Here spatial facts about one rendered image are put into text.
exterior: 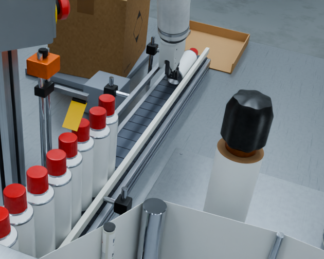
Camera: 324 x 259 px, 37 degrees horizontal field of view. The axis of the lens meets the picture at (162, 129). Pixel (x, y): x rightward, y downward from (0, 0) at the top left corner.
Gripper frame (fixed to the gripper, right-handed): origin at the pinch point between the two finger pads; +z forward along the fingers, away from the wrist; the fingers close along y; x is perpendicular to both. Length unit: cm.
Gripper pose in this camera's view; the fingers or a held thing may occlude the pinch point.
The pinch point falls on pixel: (173, 72)
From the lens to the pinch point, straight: 142.8
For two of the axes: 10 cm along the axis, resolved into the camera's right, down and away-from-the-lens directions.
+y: -3.6, 7.5, -5.6
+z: 0.2, 6.0, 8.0
